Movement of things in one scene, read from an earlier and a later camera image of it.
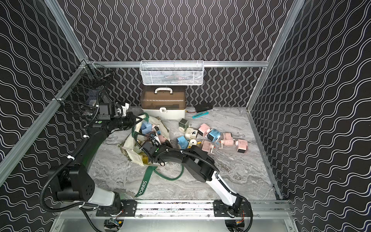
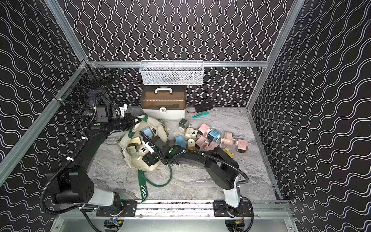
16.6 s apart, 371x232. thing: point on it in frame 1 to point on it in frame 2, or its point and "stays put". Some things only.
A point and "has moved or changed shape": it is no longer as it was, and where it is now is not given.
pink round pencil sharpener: [228, 140] stays put
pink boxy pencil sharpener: [207, 146] has moved or changed shape
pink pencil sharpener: [203, 129] stays put
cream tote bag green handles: [147, 133] has moved or changed shape
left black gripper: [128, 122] stays put
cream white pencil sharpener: [191, 133] stays put
